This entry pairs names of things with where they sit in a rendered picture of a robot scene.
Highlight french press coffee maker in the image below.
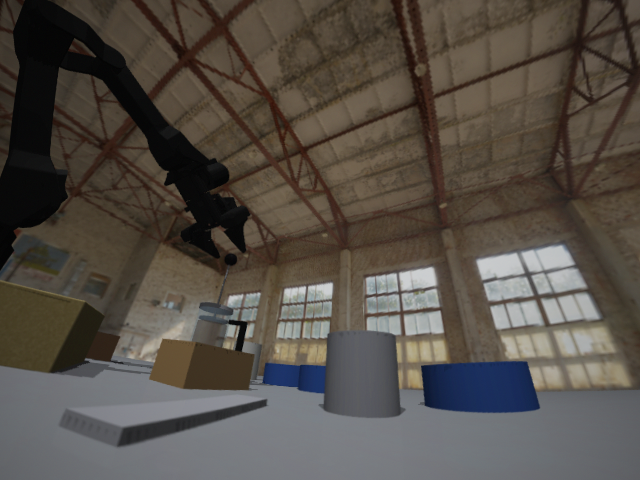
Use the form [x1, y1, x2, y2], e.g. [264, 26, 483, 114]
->
[190, 254, 248, 352]

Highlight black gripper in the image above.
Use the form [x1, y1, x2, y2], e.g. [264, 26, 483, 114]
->
[180, 191, 251, 259]

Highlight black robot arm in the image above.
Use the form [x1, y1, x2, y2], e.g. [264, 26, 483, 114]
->
[0, 0, 229, 270]

